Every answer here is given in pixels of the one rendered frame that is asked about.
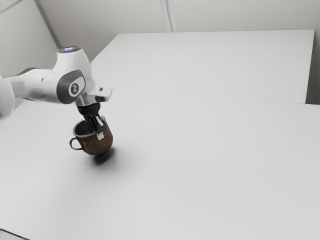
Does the rusty brown metal mug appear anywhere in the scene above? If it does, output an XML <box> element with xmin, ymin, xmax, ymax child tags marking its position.
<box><xmin>69</xmin><ymin>119</ymin><xmax>114</xmax><ymax>156</ymax></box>

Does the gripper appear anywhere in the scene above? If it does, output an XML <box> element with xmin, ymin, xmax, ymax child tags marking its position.
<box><xmin>76</xmin><ymin>102</ymin><xmax>105</xmax><ymax>140</ymax></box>

